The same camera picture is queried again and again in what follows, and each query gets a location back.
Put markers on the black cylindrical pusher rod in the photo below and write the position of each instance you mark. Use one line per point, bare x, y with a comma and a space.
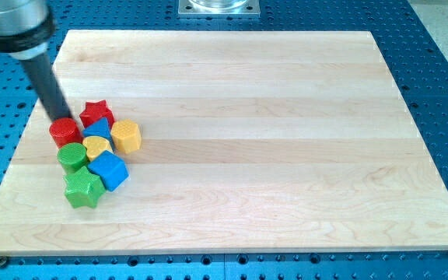
45, 84

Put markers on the red star block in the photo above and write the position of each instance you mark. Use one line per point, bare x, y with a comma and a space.
94, 111

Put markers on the green star block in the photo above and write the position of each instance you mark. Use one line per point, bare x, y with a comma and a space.
83, 188

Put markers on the red cylinder block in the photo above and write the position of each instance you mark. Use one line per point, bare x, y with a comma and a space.
65, 131

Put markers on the blue triangle block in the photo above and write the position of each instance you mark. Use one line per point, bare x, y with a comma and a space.
99, 128

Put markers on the green cylinder block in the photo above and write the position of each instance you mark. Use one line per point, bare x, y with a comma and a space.
72, 157

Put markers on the yellow heart block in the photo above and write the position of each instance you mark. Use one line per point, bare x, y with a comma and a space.
95, 146

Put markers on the yellow hexagon block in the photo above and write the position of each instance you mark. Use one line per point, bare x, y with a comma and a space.
126, 136

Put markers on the blue cube block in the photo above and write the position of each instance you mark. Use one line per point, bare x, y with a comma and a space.
111, 169

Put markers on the left board support screw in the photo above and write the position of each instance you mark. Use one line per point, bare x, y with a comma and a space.
4, 261

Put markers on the light wooden board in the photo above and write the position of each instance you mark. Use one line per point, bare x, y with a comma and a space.
252, 142

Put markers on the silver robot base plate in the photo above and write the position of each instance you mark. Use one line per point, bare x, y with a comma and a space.
219, 7

